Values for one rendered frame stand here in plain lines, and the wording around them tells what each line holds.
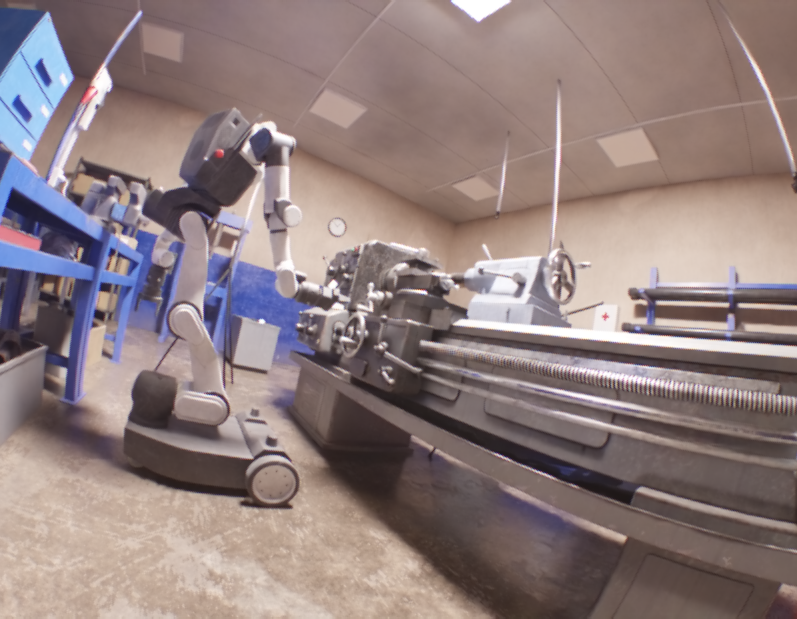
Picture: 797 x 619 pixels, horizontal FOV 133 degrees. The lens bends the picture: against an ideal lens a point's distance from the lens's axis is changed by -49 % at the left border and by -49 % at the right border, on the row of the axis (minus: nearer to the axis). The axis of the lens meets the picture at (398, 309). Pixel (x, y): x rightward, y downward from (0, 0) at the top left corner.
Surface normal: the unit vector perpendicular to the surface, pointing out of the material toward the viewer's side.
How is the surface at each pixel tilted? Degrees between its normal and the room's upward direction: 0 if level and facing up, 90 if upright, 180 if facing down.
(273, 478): 90
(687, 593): 90
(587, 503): 90
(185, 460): 90
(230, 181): 107
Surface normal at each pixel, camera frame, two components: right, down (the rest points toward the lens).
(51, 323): 0.35, -0.02
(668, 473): -0.81, -0.25
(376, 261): 0.54, 0.04
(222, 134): 0.86, 0.26
